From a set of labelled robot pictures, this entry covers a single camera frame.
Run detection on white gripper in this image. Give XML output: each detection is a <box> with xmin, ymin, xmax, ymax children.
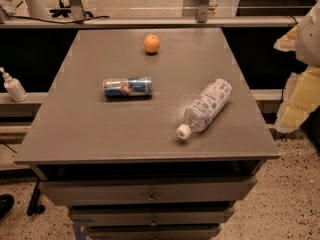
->
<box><xmin>273</xmin><ymin>1</ymin><xmax>320</xmax><ymax>133</ymax></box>

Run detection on clear plastic water bottle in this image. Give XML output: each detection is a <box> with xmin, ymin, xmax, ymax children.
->
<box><xmin>176</xmin><ymin>79</ymin><xmax>232</xmax><ymax>140</ymax></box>

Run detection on white pump dispenser bottle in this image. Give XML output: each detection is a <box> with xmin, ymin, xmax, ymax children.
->
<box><xmin>0</xmin><ymin>67</ymin><xmax>28</xmax><ymax>102</ymax></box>

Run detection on orange fruit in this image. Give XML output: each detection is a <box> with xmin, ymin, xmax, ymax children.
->
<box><xmin>144</xmin><ymin>34</ymin><xmax>160</xmax><ymax>53</ymax></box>

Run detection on top grey drawer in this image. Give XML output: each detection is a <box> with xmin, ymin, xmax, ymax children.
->
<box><xmin>39</xmin><ymin>176</ymin><xmax>257</xmax><ymax>206</ymax></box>

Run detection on grey drawer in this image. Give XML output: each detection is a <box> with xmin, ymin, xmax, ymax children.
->
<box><xmin>70</xmin><ymin>206</ymin><xmax>234</xmax><ymax>227</ymax></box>
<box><xmin>39</xmin><ymin>176</ymin><xmax>257</xmax><ymax>206</ymax></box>
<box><xmin>88</xmin><ymin>224</ymin><xmax>221</xmax><ymax>240</ymax></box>

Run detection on blue silver drink can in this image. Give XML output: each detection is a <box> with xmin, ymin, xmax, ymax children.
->
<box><xmin>103</xmin><ymin>77</ymin><xmax>152</xmax><ymax>97</ymax></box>

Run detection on grey drawer cabinet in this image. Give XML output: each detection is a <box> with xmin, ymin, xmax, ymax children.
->
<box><xmin>13</xmin><ymin>28</ymin><xmax>281</xmax><ymax>240</ymax></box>

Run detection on bottom grey drawer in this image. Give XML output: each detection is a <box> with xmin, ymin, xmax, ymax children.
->
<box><xmin>88</xmin><ymin>224</ymin><xmax>221</xmax><ymax>240</ymax></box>

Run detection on middle grey drawer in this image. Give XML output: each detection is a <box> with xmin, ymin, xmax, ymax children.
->
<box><xmin>70</xmin><ymin>206</ymin><xmax>234</xmax><ymax>227</ymax></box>

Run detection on black caster wheel leg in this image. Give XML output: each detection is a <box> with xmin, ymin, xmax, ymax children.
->
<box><xmin>27</xmin><ymin>180</ymin><xmax>46</xmax><ymax>216</ymax></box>

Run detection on black shoe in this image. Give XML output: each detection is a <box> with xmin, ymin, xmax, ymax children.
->
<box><xmin>0</xmin><ymin>194</ymin><xmax>14</xmax><ymax>219</ymax></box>

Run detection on grey metal rail frame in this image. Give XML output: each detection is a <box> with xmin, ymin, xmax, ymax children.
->
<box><xmin>0</xmin><ymin>0</ymin><xmax>307</xmax><ymax>29</ymax></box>

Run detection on black cable on rail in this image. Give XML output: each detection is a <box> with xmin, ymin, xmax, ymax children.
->
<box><xmin>0</xmin><ymin>4</ymin><xmax>111</xmax><ymax>25</ymax></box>

